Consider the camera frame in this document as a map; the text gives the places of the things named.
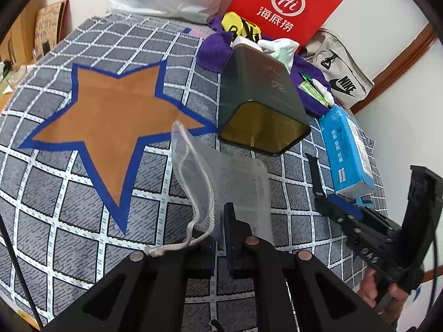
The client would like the blue tissue pack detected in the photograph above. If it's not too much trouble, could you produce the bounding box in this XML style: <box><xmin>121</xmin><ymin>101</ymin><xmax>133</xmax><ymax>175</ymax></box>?
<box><xmin>320</xmin><ymin>105</ymin><xmax>375</xmax><ymax>199</ymax></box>

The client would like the black strap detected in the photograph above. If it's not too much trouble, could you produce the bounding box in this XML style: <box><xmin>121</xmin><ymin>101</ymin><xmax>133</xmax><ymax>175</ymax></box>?
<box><xmin>305</xmin><ymin>153</ymin><xmax>324</xmax><ymax>199</ymax></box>

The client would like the white mesh drawstring bag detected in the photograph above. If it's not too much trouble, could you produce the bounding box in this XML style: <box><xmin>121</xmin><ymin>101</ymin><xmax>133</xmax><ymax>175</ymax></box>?
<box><xmin>145</xmin><ymin>121</ymin><xmax>274</xmax><ymax>257</ymax></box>

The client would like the green snack packet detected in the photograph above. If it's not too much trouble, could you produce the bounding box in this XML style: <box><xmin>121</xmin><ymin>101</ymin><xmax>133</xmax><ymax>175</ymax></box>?
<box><xmin>298</xmin><ymin>73</ymin><xmax>335</xmax><ymax>108</ymax></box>

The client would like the dark green tin box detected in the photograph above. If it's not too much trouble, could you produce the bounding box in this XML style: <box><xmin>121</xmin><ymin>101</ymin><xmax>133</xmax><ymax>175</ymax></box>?
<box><xmin>218</xmin><ymin>44</ymin><xmax>311</xmax><ymax>156</ymax></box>

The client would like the yellow black pouch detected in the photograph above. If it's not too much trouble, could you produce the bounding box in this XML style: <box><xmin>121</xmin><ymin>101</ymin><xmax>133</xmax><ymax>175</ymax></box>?
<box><xmin>221</xmin><ymin>12</ymin><xmax>262</xmax><ymax>43</ymax></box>

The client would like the right hand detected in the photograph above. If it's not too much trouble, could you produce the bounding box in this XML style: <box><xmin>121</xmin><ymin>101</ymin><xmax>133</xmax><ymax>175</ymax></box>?
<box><xmin>357</xmin><ymin>267</ymin><xmax>409</xmax><ymax>325</ymax></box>

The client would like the grey checkered bed sheet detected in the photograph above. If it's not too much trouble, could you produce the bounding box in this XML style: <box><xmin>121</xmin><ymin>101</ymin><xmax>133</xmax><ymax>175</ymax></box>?
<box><xmin>1</xmin><ymin>14</ymin><xmax>366</xmax><ymax>331</ymax></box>

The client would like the beige Nike waist bag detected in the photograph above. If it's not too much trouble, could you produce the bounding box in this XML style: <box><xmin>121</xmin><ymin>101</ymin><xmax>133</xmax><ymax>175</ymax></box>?
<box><xmin>301</xmin><ymin>28</ymin><xmax>374</xmax><ymax>110</ymax></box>

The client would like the orange felt star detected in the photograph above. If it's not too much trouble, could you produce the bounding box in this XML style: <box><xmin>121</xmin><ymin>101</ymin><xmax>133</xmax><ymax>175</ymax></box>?
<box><xmin>20</xmin><ymin>60</ymin><xmax>217</xmax><ymax>232</ymax></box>

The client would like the purple fleece towel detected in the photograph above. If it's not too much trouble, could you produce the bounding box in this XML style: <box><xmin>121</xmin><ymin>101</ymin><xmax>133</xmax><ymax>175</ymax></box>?
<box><xmin>197</xmin><ymin>16</ymin><xmax>337</xmax><ymax>118</ymax></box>

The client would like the red Haidilao paper bag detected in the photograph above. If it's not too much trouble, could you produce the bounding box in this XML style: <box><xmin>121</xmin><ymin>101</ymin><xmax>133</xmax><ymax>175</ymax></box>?
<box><xmin>227</xmin><ymin>0</ymin><xmax>342</xmax><ymax>46</ymax></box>

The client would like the wooden headboard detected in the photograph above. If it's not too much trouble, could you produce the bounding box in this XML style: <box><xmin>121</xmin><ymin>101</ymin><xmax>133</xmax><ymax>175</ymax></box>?
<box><xmin>1</xmin><ymin>0</ymin><xmax>46</xmax><ymax>64</ymax></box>

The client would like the patterned book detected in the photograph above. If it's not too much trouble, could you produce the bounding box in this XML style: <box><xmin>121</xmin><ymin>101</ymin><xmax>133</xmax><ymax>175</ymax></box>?
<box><xmin>33</xmin><ymin>0</ymin><xmax>69</xmax><ymax>62</ymax></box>

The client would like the wooden door frame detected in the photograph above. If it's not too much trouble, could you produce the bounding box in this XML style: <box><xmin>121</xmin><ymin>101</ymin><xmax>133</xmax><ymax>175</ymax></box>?
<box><xmin>351</xmin><ymin>23</ymin><xmax>437</xmax><ymax>115</ymax></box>

